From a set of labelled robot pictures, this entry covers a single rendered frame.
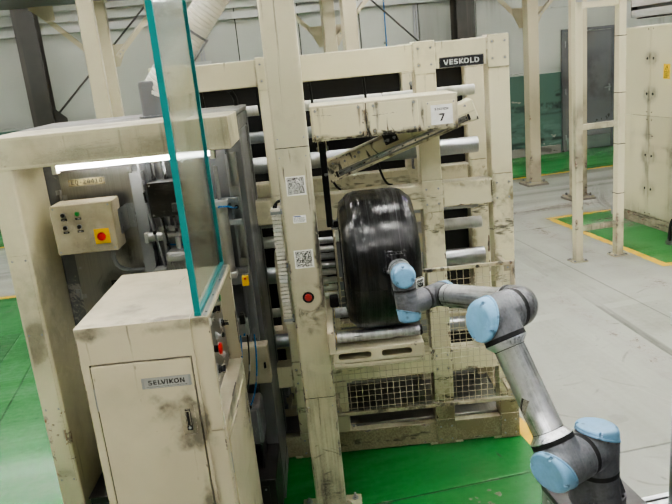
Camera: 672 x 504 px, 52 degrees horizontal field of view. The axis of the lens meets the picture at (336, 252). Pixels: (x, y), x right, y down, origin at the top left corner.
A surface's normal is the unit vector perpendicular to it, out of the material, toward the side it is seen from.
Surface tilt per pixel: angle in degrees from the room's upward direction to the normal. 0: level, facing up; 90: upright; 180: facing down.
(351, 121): 90
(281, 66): 90
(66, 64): 90
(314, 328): 90
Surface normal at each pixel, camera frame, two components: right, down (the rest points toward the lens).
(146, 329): 0.04, 0.26
